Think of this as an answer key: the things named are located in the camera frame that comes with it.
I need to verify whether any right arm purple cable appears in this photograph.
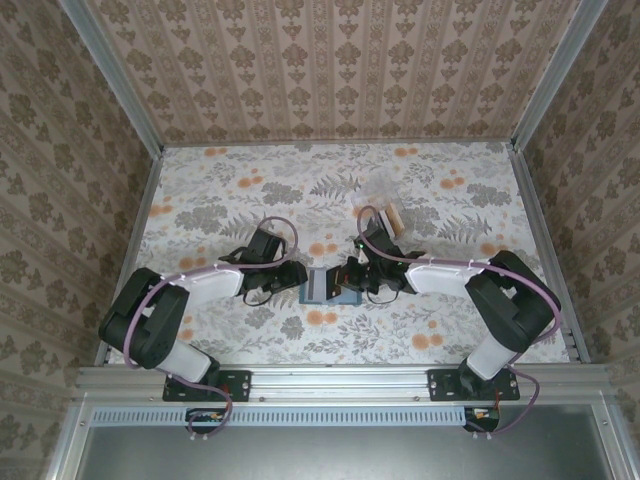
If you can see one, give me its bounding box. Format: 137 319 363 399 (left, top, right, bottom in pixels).
356 204 562 441

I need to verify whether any clear plastic bag with item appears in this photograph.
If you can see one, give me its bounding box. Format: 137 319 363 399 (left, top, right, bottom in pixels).
351 172 407 237

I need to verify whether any tan orange credit card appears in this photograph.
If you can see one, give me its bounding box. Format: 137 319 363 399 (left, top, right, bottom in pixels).
387 202 406 237

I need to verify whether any black connector box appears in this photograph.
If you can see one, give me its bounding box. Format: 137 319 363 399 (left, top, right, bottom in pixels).
185 407 227 434
462 405 502 434

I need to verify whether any slotted pale cable duct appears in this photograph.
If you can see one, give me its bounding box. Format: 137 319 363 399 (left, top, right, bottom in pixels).
92 405 471 427

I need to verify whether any right gripper thin black wire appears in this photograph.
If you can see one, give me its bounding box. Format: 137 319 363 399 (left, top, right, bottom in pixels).
367 284 402 306

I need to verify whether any left gripper thin black wire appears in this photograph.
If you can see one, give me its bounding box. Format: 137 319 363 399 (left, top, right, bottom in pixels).
243 284 277 307

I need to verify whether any grey sheet metal panel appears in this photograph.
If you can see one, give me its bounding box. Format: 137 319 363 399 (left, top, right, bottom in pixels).
74 427 609 480

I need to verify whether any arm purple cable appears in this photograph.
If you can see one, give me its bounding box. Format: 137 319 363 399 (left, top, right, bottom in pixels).
122 214 300 445
356 204 562 441

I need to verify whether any aluminium cross rail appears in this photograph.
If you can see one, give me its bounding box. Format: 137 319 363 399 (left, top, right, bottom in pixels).
74 364 614 401

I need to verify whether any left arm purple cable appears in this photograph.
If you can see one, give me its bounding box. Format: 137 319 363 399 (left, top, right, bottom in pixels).
122 214 300 445

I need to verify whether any aluminium corner post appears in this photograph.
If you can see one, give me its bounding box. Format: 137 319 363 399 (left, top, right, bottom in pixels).
509 0 611 154
59 0 166 156

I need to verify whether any floral patterned table mat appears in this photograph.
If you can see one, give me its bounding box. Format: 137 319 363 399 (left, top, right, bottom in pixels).
107 141 571 366

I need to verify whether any gripper thin black wire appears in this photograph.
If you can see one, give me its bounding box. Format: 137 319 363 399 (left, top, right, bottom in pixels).
367 284 402 306
243 284 277 307

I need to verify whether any aluminium side rail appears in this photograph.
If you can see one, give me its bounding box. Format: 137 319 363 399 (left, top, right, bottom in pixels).
505 142 592 366
94 145 167 369

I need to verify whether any blue folding card holder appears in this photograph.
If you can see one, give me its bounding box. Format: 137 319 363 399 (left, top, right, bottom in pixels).
298 267 362 306

